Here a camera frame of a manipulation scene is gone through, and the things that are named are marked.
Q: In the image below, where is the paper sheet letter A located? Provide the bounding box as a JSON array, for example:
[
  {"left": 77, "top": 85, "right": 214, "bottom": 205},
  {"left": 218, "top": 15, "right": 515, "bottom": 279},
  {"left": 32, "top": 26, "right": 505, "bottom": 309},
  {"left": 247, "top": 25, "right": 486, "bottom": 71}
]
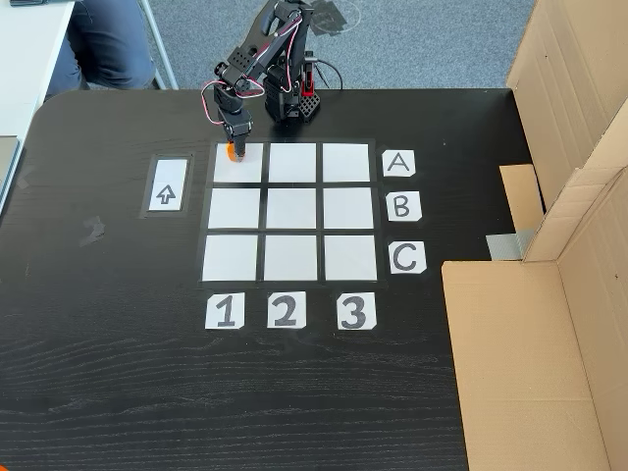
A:
[{"left": 382, "top": 150, "right": 417, "bottom": 179}]

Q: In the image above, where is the large open cardboard box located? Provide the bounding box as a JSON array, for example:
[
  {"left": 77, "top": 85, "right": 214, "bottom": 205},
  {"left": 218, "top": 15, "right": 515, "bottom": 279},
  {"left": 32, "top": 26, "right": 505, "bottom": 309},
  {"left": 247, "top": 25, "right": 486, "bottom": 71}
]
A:
[{"left": 441, "top": 166, "right": 628, "bottom": 471}]

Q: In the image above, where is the person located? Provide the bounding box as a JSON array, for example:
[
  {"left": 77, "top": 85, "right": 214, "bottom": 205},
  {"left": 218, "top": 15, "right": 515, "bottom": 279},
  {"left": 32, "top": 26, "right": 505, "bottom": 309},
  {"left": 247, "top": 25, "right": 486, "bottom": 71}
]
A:
[{"left": 46, "top": 0, "right": 158, "bottom": 99}]

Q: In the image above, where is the tall brown cardboard panel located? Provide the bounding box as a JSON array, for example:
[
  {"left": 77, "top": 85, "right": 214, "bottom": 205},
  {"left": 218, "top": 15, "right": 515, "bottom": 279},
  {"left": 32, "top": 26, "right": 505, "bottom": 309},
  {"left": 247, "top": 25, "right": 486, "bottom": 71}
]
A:
[{"left": 504, "top": 0, "right": 628, "bottom": 217}]

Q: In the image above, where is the paper sheet number 2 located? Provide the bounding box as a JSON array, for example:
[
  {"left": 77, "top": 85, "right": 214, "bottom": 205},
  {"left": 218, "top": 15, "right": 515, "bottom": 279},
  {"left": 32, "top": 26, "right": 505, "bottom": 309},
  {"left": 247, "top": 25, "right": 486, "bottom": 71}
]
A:
[{"left": 266, "top": 290, "right": 308, "bottom": 330}]

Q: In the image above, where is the white arrow paper sheet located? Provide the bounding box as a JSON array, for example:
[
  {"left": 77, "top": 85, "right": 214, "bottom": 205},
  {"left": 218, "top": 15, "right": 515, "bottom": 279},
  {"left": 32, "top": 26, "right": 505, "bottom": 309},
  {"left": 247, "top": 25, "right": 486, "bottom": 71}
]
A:
[{"left": 145, "top": 157, "right": 190, "bottom": 214}]

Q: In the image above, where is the black tape patch on floor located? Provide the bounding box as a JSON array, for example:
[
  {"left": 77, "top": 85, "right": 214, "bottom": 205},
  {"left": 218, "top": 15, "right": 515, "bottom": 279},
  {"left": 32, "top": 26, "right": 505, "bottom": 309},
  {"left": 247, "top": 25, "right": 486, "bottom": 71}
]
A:
[{"left": 311, "top": 0, "right": 350, "bottom": 38}]

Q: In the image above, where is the white grid sheet black tape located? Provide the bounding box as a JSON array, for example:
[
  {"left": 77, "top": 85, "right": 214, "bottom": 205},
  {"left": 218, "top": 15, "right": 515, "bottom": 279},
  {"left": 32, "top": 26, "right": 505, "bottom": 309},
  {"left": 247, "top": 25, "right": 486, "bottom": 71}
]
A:
[{"left": 197, "top": 138, "right": 389, "bottom": 285}]

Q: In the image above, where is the paper sheet letter B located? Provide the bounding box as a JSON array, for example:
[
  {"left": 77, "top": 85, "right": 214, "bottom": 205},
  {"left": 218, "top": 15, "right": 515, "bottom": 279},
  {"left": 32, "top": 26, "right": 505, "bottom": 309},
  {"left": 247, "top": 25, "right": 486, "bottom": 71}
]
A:
[{"left": 386, "top": 190, "right": 423, "bottom": 223}]

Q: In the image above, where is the grey duct tape piece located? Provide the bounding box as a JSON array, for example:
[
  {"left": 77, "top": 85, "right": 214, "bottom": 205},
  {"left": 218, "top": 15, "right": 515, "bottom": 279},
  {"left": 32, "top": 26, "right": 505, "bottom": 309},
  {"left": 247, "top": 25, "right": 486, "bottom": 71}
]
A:
[{"left": 485, "top": 229, "right": 536, "bottom": 262}]

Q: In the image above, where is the white metal table leg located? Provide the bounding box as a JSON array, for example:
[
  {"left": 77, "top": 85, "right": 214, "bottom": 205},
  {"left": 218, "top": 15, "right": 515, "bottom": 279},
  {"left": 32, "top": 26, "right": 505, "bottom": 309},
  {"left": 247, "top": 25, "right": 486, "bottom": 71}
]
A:
[{"left": 138, "top": 0, "right": 180, "bottom": 91}]

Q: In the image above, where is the paper sheet number 1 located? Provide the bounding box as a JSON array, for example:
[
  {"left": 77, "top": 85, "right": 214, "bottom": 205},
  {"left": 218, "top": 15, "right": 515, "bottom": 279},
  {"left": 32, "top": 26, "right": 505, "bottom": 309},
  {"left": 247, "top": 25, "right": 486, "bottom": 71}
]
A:
[{"left": 204, "top": 292, "right": 245, "bottom": 331}]

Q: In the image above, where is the paper sheet number 3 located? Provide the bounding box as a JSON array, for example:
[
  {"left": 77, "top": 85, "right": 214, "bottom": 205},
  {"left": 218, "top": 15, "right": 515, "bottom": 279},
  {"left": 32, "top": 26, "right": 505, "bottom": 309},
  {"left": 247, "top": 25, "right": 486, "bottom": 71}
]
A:
[{"left": 336, "top": 291, "right": 378, "bottom": 332}]

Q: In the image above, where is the grey flat object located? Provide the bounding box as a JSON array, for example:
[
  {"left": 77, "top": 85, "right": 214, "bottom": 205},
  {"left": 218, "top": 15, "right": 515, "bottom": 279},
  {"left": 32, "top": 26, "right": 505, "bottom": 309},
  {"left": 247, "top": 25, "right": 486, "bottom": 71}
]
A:
[{"left": 0, "top": 135, "right": 22, "bottom": 195}]

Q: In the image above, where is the small flat cardboard piece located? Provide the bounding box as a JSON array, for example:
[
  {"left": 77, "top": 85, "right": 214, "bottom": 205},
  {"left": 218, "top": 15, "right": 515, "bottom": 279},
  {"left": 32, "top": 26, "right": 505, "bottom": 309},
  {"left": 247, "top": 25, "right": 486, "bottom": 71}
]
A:
[{"left": 498, "top": 165, "right": 547, "bottom": 233}]

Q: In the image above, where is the paper sheet letter C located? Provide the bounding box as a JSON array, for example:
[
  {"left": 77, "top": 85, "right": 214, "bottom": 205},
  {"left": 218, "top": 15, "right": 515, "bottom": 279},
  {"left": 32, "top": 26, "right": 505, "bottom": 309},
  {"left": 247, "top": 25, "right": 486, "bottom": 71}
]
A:
[{"left": 389, "top": 240, "right": 427, "bottom": 276}]

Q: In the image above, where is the black power cable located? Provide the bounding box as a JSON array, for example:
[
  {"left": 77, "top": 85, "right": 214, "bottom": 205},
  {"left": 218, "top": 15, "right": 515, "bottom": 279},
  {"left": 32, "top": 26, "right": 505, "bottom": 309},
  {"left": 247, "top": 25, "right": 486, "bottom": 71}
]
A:
[{"left": 313, "top": 58, "right": 345, "bottom": 92}]

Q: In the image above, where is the red black table clamp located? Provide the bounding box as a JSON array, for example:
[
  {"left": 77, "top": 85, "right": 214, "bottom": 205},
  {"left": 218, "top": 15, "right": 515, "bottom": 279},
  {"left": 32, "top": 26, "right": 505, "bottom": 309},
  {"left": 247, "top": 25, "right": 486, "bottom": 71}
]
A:
[{"left": 301, "top": 50, "right": 317, "bottom": 98}]

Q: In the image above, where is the white side table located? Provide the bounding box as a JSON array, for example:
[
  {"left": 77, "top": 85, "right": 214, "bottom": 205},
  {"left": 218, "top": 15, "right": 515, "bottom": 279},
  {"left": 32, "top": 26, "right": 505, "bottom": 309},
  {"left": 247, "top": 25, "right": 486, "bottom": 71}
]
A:
[{"left": 0, "top": 0, "right": 78, "bottom": 138}]

